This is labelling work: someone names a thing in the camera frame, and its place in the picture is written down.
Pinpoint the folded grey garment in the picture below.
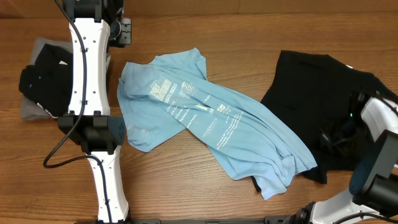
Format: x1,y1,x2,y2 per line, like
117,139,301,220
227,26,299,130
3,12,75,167
20,37,73,119

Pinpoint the black t-shirt pile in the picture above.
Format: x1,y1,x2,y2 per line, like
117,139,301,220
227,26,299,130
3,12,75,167
261,50,397,184

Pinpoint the light blue printed t-shirt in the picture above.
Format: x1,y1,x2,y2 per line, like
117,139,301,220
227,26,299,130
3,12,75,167
117,49,317,199

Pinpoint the folded black garment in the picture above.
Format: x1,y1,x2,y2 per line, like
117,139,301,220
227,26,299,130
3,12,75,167
19,44,73,118

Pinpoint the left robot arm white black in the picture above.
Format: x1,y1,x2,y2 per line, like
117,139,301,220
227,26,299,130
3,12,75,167
57,1,131,223

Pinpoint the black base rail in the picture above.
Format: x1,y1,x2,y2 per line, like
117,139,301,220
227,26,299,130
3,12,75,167
129,215,289,224

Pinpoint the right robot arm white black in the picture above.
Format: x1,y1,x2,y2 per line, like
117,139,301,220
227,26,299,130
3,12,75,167
284,95,397,224

